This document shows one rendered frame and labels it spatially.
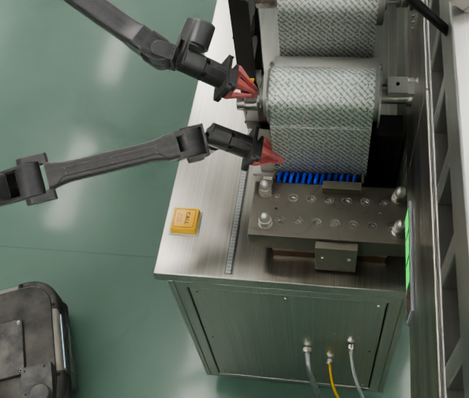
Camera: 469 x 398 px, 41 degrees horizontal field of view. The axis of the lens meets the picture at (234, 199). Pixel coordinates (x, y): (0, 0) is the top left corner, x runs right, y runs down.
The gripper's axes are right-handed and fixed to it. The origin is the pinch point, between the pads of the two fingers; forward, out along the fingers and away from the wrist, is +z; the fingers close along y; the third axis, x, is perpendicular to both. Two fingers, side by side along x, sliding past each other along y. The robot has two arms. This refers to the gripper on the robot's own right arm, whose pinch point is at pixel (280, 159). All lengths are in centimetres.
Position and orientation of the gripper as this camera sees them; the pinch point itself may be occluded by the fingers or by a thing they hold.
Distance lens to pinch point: 159.3
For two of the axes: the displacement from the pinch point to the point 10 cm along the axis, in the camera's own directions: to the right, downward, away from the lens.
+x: 3.8, -4.5, -8.0
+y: -1.3, 8.4, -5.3
